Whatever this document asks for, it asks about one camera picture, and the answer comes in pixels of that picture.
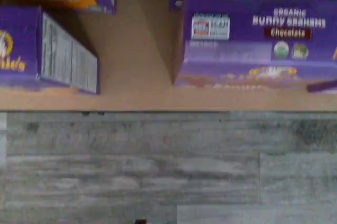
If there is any brown shelf board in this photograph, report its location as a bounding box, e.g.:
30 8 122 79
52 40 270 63
0 0 337 111

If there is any purple box brown patch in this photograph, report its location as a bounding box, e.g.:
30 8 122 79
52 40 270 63
173 0 337 95

